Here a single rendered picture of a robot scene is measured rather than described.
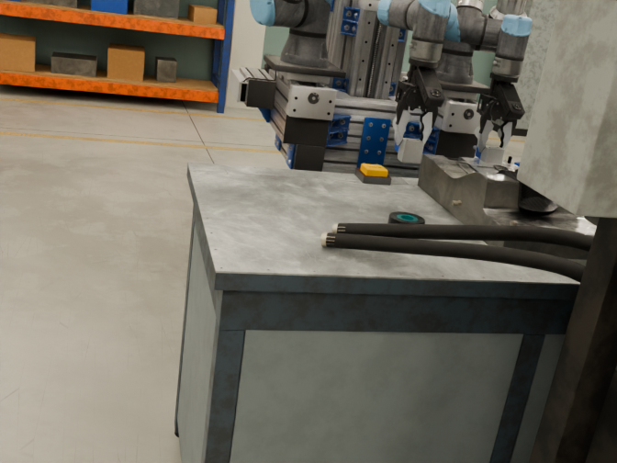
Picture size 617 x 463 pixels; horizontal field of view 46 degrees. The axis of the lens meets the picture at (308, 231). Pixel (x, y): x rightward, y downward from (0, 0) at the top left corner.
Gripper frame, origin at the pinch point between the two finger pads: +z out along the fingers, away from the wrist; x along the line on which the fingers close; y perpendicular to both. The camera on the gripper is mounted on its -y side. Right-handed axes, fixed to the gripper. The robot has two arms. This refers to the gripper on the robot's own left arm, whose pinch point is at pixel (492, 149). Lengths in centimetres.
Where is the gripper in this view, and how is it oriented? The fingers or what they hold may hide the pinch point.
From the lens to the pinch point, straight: 207.4
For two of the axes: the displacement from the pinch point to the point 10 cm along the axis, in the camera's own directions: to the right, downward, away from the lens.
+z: -1.4, 9.3, 3.4
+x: -9.7, -0.5, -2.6
